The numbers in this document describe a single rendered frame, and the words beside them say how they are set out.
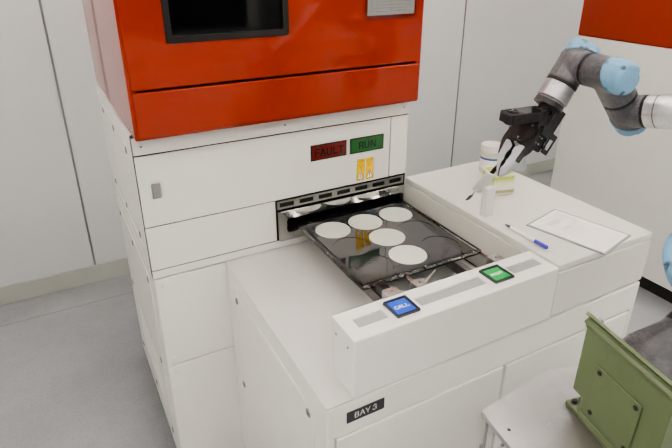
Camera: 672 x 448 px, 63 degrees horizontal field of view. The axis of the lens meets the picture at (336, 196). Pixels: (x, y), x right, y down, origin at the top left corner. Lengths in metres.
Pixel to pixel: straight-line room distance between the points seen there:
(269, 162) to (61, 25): 1.55
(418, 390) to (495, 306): 0.25
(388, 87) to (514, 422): 0.92
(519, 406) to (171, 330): 0.96
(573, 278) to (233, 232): 0.89
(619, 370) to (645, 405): 0.06
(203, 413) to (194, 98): 1.02
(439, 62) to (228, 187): 2.41
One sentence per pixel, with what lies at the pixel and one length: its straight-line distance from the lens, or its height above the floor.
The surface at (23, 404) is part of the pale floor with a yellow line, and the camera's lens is 2.61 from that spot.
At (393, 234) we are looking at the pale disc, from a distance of 1.55.
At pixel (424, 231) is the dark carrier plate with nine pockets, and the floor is 0.90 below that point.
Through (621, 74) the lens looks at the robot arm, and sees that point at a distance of 1.32.
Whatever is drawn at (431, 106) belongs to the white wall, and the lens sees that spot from 3.72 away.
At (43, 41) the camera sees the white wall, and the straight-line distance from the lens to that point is 2.84.
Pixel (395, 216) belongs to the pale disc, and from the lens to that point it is 1.65.
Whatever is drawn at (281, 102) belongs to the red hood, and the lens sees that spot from 1.43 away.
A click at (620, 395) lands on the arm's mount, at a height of 0.94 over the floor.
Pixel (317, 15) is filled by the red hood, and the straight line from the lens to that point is 1.44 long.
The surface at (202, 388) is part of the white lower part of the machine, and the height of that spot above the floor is 0.40.
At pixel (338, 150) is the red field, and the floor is 1.10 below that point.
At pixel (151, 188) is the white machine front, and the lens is 1.45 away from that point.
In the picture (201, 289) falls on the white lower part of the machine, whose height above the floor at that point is 0.75.
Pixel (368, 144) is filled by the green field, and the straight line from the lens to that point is 1.65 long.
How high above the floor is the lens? 1.63
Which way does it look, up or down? 24 degrees down
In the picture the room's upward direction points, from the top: straight up
